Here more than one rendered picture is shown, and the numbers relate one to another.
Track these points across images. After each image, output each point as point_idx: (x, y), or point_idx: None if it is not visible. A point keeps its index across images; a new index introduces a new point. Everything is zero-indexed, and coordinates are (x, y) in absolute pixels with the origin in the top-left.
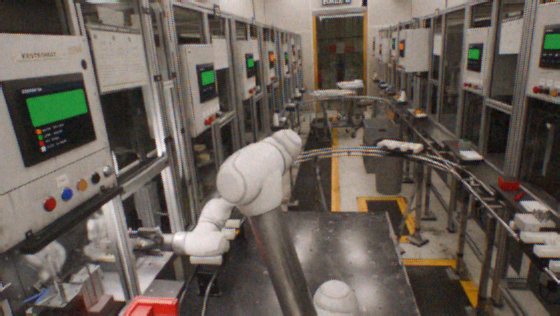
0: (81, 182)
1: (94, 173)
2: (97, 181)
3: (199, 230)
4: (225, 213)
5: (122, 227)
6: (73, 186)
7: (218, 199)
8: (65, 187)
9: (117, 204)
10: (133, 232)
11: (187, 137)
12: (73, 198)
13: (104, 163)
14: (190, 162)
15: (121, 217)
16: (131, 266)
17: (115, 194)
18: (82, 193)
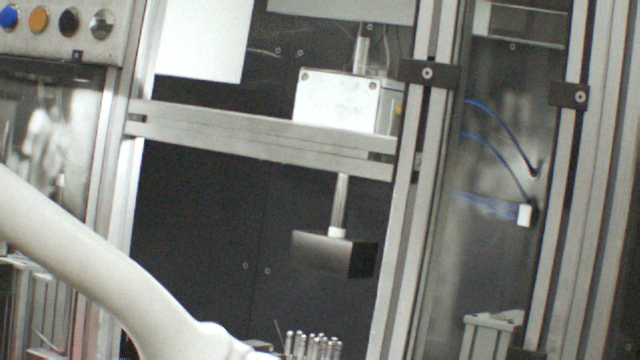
0: (34, 9)
1: (69, 9)
2: (62, 28)
3: (122, 359)
4: (140, 359)
5: (99, 204)
6: (28, 12)
7: (259, 358)
8: (13, 3)
9: (108, 132)
10: (274, 354)
11: (604, 147)
12: (18, 34)
13: (106, 3)
14: (578, 279)
15: (106, 176)
16: (86, 328)
17: (52, 69)
18: (36, 37)
